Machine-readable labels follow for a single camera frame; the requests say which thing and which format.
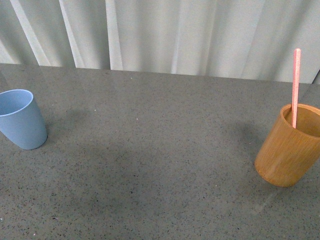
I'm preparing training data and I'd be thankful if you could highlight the blue plastic cup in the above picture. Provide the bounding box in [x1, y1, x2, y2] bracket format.
[0, 89, 48, 150]

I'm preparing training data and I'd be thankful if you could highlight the brown bamboo chopstick holder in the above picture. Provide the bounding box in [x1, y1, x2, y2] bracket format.
[254, 103, 320, 187]

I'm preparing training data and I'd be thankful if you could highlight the white curtain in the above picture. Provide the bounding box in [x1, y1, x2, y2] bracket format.
[0, 0, 320, 84]

